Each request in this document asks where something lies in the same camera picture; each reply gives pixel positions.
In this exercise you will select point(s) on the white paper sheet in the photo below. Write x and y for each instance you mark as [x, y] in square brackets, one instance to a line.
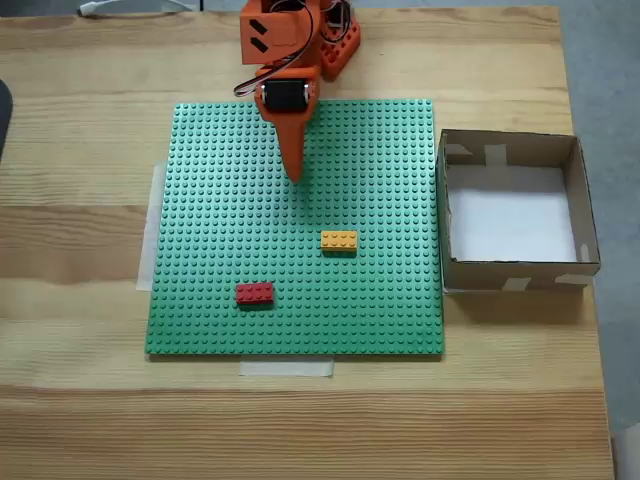
[510, 220]

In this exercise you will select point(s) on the black rounded object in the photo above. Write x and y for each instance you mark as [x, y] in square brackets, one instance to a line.
[4, 115]

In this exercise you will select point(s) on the green lego baseplate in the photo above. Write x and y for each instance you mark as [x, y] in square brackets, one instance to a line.
[225, 225]

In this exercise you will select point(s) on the yellow lego block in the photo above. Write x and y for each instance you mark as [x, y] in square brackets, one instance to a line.
[339, 241]

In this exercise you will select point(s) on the open cardboard box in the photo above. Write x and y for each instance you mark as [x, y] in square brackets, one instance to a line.
[520, 281]

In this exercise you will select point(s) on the red lego block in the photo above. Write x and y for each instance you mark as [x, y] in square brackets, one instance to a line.
[255, 293]

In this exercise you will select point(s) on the masking tape strip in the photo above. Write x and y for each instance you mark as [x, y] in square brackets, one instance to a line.
[285, 369]
[147, 240]

